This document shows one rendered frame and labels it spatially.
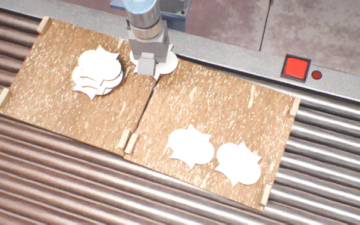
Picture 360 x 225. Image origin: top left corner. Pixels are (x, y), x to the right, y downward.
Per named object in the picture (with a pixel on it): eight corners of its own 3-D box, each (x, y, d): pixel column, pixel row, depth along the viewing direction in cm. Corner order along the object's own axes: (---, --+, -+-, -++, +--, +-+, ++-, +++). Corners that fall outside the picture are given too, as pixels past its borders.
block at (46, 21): (47, 19, 143) (44, 14, 141) (52, 21, 143) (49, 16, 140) (38, 34, 141) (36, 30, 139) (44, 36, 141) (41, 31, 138)
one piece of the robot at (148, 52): (118, 49, 101) (130, 81, 116) (157, 53, 100) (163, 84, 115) (128, 5, 105) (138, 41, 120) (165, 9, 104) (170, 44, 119)
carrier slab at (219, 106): (171, 58, 137) (170, 55, 136) (300, 100, 130) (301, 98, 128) (124, 159, 126) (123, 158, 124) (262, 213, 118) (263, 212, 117)
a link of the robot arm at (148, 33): (157, 31, 100) (122, 27, 100) (159, 42, 104) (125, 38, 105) (163, 3, 102) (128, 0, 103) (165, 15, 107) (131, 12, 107)
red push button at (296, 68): (287, 58, 136) (288, 56, 135) (307, 63, 135) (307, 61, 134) (282, 75, 134) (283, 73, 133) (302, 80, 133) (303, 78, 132)
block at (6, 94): (7, 91, 134) (3, 87, 132) (13, 93, 134) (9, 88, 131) (-3, 108, 132) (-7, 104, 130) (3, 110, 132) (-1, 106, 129)
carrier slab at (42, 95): (50, 19, 145) (48, 16, 144) (167, 55, 138) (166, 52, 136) (-2, 113, 133) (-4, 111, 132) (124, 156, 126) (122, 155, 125)
